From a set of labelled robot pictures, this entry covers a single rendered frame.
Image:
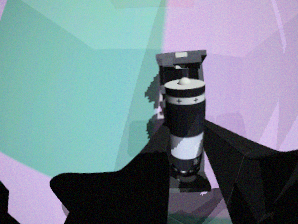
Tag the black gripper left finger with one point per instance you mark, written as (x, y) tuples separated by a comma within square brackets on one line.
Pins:
[(142, 186)]

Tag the black and white cylindrical battery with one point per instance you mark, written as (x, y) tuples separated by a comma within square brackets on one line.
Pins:
[(185, 108)]

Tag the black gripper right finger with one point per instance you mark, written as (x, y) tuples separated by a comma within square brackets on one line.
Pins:
[(253, 179)]

